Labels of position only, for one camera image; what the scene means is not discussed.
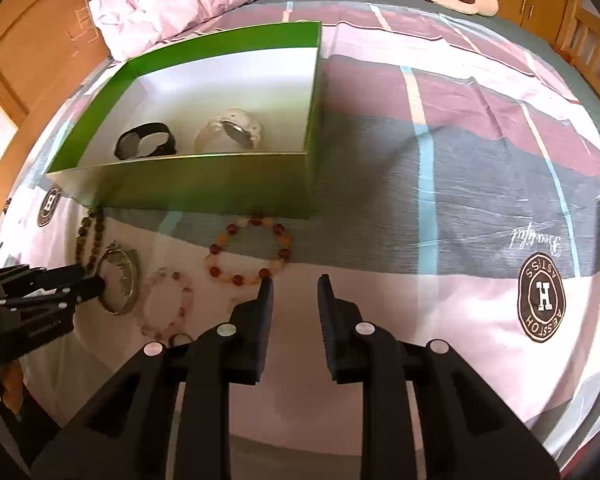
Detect black wristwatch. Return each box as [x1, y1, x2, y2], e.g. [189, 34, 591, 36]
[114, 122, 178, 162]

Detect wooden wardrobe panel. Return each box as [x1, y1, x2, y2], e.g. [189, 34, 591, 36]
[0, 0, 113, 183]

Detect amber bead bracelet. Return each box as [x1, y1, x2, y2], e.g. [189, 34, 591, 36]
[205, 215, 293, 287]

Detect wooden frame with frosted panes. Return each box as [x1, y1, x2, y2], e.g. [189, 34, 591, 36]
[555, 0, 600, 128]

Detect pink bead bracelet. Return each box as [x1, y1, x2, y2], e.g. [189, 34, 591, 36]
[134, 267, 196, 338]

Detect dark bead bracelet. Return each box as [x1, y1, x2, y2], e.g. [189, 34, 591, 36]
[75, 207, 106, 273]

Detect small beaded bracelet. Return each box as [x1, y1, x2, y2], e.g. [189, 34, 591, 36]
[96, 243, 142, 317]

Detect green cardboard box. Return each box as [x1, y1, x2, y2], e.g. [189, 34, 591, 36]
[45, 21, 323, 220]

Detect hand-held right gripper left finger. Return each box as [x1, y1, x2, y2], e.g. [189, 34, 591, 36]
[30, 276, 276, 480]

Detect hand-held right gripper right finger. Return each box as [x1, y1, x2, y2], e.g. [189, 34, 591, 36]
[317, 274, 561, 480]

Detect printed patchwork bed sheet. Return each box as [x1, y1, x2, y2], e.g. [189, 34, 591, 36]
[0, 0, 600, 466]

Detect silver bracelet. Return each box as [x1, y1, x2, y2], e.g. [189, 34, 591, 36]
[194, 108, 267, 154]

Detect pink quilt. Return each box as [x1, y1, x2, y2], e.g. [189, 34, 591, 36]
[89, 0, 284, 62]

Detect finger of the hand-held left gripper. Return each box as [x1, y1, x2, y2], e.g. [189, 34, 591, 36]
[0, 277, 107, 312]
[0, 263, 89, 288]

